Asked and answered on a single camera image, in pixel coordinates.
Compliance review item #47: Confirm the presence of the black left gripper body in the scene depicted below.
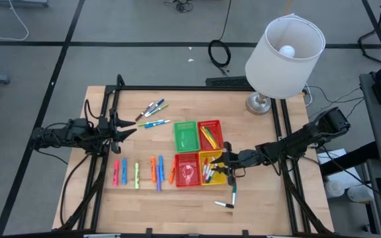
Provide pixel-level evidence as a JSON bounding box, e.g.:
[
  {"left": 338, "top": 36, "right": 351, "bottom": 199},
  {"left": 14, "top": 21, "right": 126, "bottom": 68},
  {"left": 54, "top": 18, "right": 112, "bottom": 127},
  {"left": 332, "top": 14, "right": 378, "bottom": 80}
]
[{"left": 96, "top": 107, "right": 122, "bottom": 155}]

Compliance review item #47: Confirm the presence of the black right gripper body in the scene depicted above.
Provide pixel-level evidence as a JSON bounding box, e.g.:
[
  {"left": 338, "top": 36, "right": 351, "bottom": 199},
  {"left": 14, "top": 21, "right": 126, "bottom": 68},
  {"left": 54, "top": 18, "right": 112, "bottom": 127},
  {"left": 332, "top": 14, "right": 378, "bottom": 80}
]
[{"left": 222, "top": 141, "right": 265, "bottom": 186}]

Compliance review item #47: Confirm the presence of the yellow plastic basket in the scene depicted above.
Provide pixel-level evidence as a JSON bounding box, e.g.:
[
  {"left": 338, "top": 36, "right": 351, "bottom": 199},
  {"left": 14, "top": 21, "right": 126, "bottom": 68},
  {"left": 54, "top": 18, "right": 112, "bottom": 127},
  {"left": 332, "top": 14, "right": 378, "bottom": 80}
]
[{"left": 198, "top": 149, "right": 228, "bottom": 186}]

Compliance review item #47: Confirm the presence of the thin orange marker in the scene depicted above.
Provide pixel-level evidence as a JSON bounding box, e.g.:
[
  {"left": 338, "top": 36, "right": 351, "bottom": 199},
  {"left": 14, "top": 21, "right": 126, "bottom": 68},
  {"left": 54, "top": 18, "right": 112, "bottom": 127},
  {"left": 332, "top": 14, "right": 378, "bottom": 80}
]
[{"left": 202, "top": 127, "right": 218, "bottom": 150}]

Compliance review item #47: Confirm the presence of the thin green marker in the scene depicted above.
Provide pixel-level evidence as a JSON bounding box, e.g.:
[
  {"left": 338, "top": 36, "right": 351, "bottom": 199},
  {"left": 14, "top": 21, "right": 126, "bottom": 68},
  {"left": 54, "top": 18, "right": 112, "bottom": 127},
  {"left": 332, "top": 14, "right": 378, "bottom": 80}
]
[
  {"left": 206, "top": 127, "right": 220, "bottom": 146},
  {"left": 146, "top": 103, "right": 170, "bottom": 118},
  {"left": 138, "top": 119, "right": 165, "bottom": 128}
]

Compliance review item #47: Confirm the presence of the thin yellow marker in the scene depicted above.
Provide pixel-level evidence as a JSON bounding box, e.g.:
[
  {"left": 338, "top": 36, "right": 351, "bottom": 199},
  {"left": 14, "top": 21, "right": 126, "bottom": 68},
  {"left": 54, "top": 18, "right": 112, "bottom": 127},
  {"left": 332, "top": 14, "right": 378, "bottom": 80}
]
[{"left": 200, "top": 126, "right": 215, "bottom": 149}]

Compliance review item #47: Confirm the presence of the black capped white marker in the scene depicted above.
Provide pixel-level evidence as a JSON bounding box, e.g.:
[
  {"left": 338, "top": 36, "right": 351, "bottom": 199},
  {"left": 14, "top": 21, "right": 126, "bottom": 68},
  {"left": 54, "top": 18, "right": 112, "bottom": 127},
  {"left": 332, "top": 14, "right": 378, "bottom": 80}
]
[{"left": 214, "top": 200, "right": 235, "bottom": 210}]

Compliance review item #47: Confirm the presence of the red plastic basket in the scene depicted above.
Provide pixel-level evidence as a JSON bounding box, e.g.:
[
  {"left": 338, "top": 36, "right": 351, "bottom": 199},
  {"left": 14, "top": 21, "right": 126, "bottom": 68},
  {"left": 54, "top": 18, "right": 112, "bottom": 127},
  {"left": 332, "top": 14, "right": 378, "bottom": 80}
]
[
  {"left": 196, "top": 119, "right": 225, "bottom": 152},
  {"left": 174, "top": 152, "right": 202, "bottom": 188}
]

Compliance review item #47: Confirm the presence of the blue highlighter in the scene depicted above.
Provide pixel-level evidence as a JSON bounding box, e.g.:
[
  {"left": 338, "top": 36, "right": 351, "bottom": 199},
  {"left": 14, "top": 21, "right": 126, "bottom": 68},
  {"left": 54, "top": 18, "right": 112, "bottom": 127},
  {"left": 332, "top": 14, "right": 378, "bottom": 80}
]
[
  {"left": 121, "top": 158, "right": 128, "bottom": 185},
  {"left": 158, "top": 155, "right": 165, "bottom": 182}
]

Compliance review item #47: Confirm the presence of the light green highlighter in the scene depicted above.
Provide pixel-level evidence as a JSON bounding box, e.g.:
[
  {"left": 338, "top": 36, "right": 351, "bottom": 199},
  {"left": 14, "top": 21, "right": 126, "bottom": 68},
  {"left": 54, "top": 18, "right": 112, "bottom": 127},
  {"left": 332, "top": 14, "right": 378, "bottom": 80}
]
[{"left": 134, "top": 161, "right": 141, "bottom": 190}]

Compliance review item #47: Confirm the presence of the orange highlighter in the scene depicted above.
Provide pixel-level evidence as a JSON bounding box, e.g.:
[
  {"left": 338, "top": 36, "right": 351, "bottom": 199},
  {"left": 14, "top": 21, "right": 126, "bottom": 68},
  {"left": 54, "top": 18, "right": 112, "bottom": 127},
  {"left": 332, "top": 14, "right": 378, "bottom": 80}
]
[
  {"left": 168, "top": 158, "right": 177, "bottom": 185},
  {"left": 149, "top": 156, "right": 157, "bottom": 184}
]

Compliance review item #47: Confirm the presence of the purple highlighter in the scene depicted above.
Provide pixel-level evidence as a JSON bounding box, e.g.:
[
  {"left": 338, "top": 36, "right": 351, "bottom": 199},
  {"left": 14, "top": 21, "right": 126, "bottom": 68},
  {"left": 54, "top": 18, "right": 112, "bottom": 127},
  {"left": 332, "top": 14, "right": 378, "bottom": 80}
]
[{"left": 155, "top": 165, "right": 162, "bottom": 192}]

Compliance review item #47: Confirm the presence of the thin blue marker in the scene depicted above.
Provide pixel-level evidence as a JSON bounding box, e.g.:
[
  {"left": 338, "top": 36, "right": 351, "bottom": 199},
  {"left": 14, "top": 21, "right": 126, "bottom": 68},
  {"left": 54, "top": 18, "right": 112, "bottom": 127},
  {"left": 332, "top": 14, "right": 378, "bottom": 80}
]
[
  {"left": 144, "top": 120, "right": 171, "bottom": 129},
  {"left": 144, "top": 99, "right": 165, "bottom": 117}
]

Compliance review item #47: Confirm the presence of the pink highlighter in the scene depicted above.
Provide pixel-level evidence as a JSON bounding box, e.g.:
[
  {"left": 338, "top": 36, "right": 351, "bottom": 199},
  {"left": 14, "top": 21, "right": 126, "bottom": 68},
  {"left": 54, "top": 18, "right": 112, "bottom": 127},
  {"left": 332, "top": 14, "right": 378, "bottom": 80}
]
[{"left": 112, "top": 159, "right": 120, "bottom": 187}]

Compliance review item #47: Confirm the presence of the green plastic basket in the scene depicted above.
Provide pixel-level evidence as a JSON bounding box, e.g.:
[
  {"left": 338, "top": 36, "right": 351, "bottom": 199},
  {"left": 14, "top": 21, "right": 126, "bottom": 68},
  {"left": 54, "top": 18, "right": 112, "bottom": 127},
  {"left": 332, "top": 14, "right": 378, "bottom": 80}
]
[{"left": 173, "top": 120, "right": 201, "bottom": 153}]

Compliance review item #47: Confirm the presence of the black power strip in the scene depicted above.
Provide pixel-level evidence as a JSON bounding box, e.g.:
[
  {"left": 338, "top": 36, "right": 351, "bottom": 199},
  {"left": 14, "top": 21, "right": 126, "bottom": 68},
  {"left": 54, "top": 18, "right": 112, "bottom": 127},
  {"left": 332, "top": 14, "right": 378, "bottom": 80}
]
[{"left": 205, "top": 76, "right": 255, "bottom": 89}]

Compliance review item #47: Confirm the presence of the white shade table lamp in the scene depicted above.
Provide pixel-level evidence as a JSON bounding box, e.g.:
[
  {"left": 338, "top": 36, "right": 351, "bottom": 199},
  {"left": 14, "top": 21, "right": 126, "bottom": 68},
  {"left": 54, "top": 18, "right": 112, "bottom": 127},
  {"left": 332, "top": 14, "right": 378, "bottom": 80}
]
[{"left": 244, "top": 13, "right": 327, "bottom": 116}]

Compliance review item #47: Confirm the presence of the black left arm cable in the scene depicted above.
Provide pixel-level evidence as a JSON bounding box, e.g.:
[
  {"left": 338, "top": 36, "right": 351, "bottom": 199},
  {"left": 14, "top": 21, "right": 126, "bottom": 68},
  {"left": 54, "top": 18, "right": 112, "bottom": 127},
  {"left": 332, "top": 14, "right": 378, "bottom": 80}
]
[{"left": 83, "top": 98, "right": 101, "bottom": 120}]

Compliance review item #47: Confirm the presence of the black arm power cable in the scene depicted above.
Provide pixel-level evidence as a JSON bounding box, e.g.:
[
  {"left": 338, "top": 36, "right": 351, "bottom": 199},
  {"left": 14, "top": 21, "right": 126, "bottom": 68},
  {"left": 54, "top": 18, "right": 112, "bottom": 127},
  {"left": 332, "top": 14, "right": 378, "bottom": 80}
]
[{"left": 59, "top": 153, "right": 92, "bottom": 229}]

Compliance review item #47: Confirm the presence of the black aluminium table frame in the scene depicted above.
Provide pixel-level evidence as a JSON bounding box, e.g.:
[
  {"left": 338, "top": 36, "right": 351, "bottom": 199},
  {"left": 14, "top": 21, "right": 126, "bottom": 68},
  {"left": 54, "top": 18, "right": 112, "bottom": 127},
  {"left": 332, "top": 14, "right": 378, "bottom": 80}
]
[{"left": 58, "top": 74, "right": 335, "bottom": 238}]

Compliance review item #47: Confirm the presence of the lamp power cable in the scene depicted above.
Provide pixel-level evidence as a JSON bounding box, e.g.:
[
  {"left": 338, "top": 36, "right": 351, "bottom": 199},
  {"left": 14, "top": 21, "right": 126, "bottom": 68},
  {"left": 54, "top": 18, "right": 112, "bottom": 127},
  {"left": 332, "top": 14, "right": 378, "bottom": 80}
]
[{"left": 304, "top": 84, "right": 366, "bottom": 108}]

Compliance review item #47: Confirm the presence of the silver metal bracket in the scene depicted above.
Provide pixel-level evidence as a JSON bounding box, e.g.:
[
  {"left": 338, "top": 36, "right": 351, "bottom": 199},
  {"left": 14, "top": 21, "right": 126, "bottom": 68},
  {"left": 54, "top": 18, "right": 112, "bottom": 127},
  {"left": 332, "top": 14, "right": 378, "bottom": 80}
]
[{"left": 83, "top": 233, "right": 122, "bottom": 238}]

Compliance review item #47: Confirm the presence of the black coiled floor cable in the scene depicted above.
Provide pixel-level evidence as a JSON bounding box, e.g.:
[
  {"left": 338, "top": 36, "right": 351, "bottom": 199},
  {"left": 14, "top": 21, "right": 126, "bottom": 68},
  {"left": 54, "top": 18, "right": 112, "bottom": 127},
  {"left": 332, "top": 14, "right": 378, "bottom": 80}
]
[{"left": 207, "top": 0, "right": 233, "bottom": 76}]

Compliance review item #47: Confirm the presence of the white floor cable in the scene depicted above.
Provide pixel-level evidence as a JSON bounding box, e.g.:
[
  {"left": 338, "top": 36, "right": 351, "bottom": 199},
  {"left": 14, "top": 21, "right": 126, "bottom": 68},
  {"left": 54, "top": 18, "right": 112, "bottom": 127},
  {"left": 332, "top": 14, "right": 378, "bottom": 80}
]
[{"left": 0, "top": 0, "right": 30, "bottom": 42}]

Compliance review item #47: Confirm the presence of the black cable bundle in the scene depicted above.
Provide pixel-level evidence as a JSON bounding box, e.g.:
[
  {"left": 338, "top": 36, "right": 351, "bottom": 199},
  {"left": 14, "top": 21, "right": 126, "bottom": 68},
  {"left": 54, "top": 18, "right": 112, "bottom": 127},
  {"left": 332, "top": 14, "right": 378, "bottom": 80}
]
[{"left": 163, "top": 0, "right": 195, "bottom": 14}]

